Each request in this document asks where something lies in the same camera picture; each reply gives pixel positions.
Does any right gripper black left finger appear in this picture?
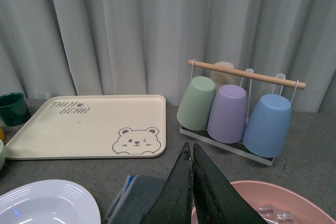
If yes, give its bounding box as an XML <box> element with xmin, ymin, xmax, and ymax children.
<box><xmin>140</xmin><ymin>142</ymin><xmax>193</xmax><ymax>223</ymax></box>

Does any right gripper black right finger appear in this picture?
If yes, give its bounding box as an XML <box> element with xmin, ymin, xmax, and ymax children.
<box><xmin>193</xmin><ymin>143</ymin><xmax>266</xmax><ymax>224</ymax></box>

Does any white ribbed plate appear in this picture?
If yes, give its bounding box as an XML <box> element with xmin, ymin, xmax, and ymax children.
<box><xmin>1</xmin><ymin>179</ymin><xmax>101</xmax><ymax>223</ymax></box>

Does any pink plate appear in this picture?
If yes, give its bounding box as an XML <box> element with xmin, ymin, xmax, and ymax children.
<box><xmin>192</xmin><ymin>180</ymin><xmax>335</xmax><ymax>223</ymax></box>

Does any grey blue cloth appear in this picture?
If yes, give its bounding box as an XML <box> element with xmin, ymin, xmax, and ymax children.
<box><xmin>102</xmin><ymin>175</ymin><xmax>165</xmax><ymax>223</ymax></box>

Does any clear ice cube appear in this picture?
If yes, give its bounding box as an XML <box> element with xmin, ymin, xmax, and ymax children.
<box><xmin>257</xmin><ymin>205</ymin><xmax>276</xmax><ymax>221</ymax></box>
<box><xmin>276</xmin><ymin>211</ymin><xmax>294</xmax><ymax>224</ymax></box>

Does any purple plastic cup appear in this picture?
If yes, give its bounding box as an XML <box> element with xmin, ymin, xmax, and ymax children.
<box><xmin>207</xmin><ymin>84</ymin><xmax>247</xmax><ymax>144</ymax></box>

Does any blue plastic cup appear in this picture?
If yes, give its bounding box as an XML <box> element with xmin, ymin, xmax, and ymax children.
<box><xmin>243</xmin><ymin>94</ymin><xmax>292</xmax><ymax>158</ymax></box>

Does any green plastic cup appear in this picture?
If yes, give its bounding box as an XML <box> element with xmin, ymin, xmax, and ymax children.
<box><xmin>177</xmin><ymin>76</ymin><xmax>216</xmax><ymax>130</ymax></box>

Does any cream bear tray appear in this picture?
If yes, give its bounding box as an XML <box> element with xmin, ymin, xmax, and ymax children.
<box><xmin>5</xmin><ymin>94</ymin><xmax>166</xmax><ymax>160</ymax></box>

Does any beige plastic cup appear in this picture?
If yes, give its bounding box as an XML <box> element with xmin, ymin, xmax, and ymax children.
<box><xmin>210</xmin><ymin>61</ymin><xmax>237</xmax><ymax>93</ymax></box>

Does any light green bowl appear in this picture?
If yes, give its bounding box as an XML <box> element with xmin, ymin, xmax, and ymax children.
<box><xmin>0</xmin><ymin>140</ymin><xmax>6</xmax><ymax>170</ymax></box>

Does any yellow mug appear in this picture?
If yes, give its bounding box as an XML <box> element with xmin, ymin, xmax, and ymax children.
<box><xmin>0</xmin><ymin>126</ymin><xmax>6</xmax><ymax>141</ymax></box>

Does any dark green mug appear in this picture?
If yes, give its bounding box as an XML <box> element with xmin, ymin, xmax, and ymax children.
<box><xmin>1</xmin><ymin>92</ymin><xmax>31</xmax><ymax>126</ymax></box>

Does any grey curtain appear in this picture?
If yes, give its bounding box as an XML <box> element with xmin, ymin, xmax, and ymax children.
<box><xmin>1</xmin><ymin>0</ymin><xmax>335</xmax><ymax>114</ymax></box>

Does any white cup rack wooden handle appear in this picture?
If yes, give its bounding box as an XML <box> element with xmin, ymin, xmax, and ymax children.
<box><xmin>179</xmin><ymin>59</ymin><xmax>307</xmax><ymax>167</ymax></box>

